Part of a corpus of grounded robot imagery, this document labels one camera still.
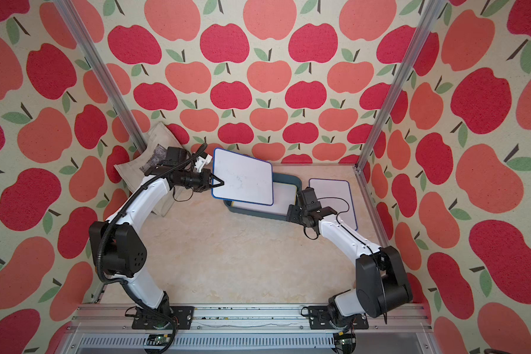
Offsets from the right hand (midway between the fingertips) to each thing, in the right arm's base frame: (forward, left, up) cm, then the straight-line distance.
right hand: (298, 218), depth 90 cm
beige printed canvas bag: (+14, +78, +5) cm, 80 cm away
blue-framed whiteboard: (+11, +23, +10) cm, 27 cm away
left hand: (+2, +29, +15) cm, 33 cm away
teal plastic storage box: (+21, +10, +1) cm, 23 cm away
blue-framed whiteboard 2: (0, -11, +16) cm, 20 cm away
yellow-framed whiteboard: (+16, +6, -6) cm, 18 cm away
